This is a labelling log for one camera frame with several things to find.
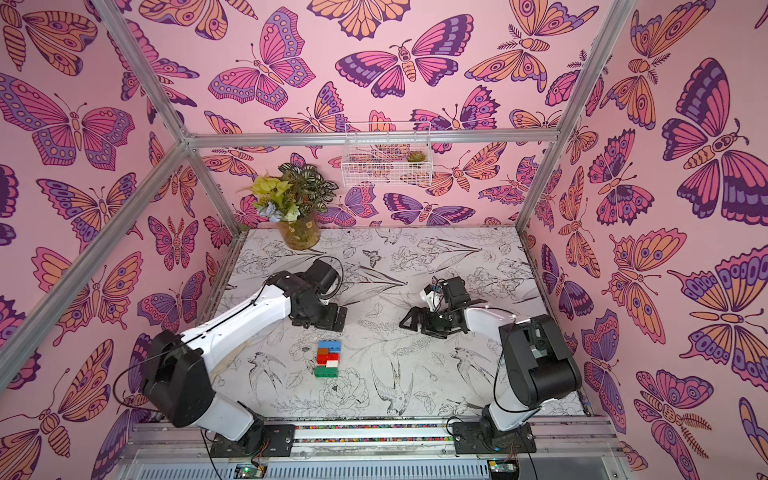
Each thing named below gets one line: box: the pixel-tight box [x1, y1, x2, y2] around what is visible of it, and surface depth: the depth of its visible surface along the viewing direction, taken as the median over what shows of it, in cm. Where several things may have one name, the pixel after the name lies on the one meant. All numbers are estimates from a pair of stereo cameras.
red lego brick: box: [316, 352, 340, 365], surface depth 87 cm
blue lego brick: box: [318, 340, 342, 352], surface depth 91 cm
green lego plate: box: [314, 365, 339, 378], surface depth 85 cm
